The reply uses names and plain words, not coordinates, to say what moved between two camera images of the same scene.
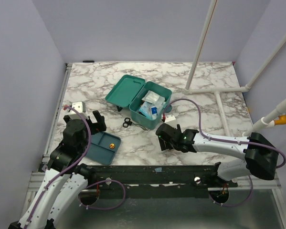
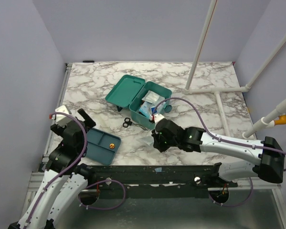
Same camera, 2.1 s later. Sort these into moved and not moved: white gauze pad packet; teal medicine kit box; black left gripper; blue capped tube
Moved: black left gripper
Not moved: teal medicine kit box; white gauze pad packet; blue capped tube
